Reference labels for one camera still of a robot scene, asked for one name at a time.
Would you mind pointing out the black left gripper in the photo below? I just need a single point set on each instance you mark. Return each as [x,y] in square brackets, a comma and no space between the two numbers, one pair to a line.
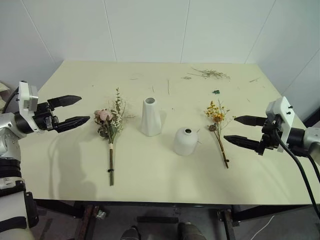
[45,118]

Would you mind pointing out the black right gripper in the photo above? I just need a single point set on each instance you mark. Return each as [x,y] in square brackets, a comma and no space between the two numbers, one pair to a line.
[270,136]

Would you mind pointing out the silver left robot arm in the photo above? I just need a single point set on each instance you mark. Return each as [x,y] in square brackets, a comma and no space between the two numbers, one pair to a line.
[7,130]

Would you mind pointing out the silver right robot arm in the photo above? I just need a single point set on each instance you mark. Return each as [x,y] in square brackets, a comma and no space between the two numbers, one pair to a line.
[308,140]

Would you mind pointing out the short round white vase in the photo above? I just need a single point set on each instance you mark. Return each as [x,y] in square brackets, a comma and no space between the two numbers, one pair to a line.
[185,142]

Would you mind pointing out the tall white ceramic vase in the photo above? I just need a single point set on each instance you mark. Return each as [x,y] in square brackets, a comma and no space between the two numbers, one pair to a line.
[150,120]

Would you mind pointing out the yellow dried flower bouquet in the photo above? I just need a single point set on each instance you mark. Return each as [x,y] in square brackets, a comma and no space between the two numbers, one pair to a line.
[218,117]

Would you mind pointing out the pink dried flower bouquet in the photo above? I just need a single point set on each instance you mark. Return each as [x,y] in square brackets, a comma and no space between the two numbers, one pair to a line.
[110,122]

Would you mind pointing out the small green scrap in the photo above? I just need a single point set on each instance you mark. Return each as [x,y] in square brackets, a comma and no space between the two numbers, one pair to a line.
[216,92]

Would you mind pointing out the beige cardboard object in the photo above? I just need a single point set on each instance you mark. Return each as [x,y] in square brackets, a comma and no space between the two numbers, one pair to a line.
[5,93]

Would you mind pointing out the loose dried twig pile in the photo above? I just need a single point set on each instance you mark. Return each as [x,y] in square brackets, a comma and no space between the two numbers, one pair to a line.
[211,73]

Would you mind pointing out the thin loose dried stem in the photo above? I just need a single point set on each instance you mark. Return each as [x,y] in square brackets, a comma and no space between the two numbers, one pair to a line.
[168,87]

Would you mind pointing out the dark rounded shape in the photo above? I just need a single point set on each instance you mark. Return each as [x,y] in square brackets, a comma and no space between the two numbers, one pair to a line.
[130,233]
[190,232]

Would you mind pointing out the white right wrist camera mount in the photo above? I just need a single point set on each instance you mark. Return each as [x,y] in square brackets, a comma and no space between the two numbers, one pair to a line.
[286,117]

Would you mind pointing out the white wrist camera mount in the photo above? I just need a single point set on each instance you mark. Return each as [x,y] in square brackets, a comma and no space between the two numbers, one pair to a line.
[26,98]
[286,117]

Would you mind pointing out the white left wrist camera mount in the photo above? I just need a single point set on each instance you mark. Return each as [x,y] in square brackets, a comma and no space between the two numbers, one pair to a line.
[26,98]

